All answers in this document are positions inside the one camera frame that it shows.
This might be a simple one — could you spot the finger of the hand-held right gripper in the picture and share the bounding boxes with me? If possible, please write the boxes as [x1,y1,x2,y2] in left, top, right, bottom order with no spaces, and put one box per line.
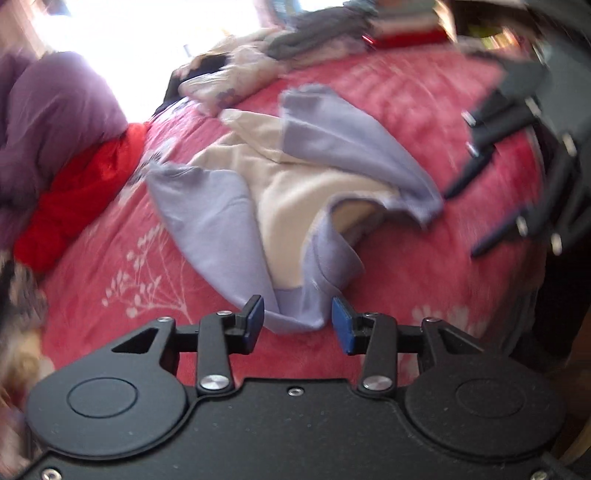
[470,133,591,258]
[442,89,549,200]

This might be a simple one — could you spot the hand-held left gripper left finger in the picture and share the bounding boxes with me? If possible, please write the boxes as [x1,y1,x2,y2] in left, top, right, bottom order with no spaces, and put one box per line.
[111,295,265,397]

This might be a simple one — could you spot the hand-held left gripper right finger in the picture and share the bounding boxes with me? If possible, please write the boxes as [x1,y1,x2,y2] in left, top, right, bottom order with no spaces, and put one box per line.
[331,296,485,395]

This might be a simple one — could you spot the lavender and cream sweatshirt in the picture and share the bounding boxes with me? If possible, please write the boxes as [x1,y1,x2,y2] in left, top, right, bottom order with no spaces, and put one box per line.
[145,85,446,335]

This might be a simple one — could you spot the stack of folded clothes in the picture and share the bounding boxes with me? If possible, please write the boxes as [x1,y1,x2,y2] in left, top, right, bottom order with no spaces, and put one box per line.
[346,0,459,51]

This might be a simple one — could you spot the dark clothes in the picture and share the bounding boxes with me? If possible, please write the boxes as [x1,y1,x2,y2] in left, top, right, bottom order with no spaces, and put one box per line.
[154,53,232,115]

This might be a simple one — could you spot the pink floral blanket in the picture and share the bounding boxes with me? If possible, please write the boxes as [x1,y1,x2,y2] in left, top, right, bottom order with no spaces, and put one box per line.
[41,44,551,389]

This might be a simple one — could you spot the grey folded garment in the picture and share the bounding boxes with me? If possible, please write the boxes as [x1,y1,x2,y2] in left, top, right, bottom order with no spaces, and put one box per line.
[264,8,376,62]

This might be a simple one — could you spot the red quilt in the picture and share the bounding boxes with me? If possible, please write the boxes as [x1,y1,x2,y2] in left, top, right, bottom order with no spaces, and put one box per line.
[13,122,149,274]

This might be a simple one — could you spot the patterned frilly cloth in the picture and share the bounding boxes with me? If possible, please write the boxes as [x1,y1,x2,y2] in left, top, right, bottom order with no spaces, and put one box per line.
[0,256,57,467]

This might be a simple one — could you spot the white floral folded garment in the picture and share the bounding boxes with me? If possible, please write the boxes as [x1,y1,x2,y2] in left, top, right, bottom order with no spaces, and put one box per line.
[178,28,298,117]

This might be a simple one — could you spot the purple duvet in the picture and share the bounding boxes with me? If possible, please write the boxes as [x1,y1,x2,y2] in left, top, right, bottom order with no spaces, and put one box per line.
[0,50,131,252]

